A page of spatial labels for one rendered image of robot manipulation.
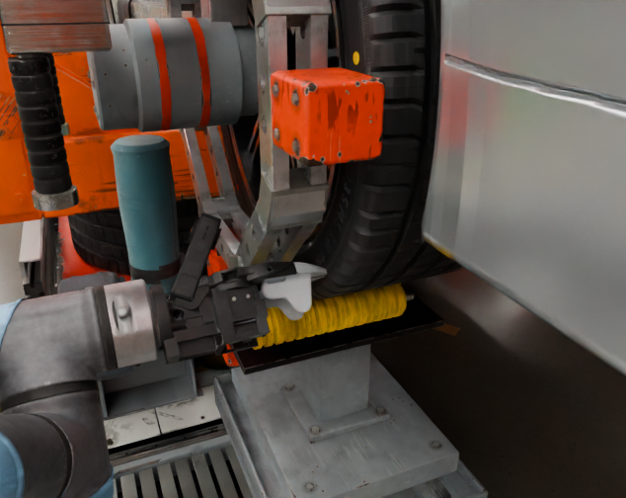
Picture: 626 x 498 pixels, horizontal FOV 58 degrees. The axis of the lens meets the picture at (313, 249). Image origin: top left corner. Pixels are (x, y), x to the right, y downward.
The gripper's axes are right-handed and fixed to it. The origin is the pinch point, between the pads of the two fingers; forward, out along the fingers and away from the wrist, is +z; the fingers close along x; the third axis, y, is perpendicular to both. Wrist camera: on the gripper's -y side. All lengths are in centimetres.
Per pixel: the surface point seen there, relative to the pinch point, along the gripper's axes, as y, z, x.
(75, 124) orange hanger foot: -52, -24, -42
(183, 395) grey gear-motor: 2, -11, -76
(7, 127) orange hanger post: -50, -37, -40
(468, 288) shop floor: -13, 94, -104
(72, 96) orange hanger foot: -56, -24, -38
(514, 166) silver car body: 5.9, 2.2, 35.2
